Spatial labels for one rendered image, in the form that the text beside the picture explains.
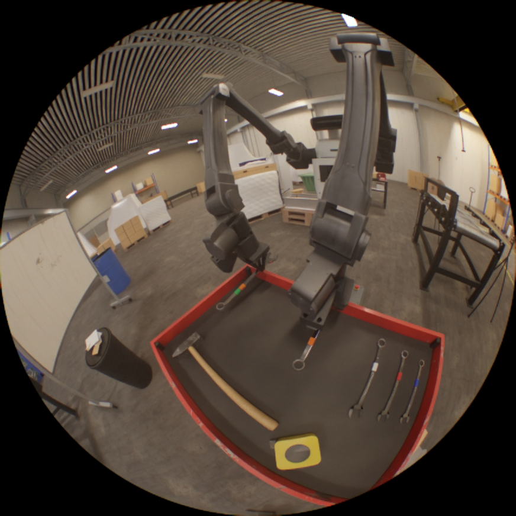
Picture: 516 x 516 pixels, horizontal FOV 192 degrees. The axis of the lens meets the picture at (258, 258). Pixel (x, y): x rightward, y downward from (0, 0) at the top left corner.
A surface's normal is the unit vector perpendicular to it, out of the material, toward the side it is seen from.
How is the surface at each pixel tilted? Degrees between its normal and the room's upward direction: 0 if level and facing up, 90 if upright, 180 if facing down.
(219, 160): 73
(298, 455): 0
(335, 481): 0
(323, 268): 20
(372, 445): 0
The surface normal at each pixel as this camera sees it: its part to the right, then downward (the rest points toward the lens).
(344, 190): -0.70, 0.24
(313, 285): -0.28, -0.56
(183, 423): -0.20, -0.81
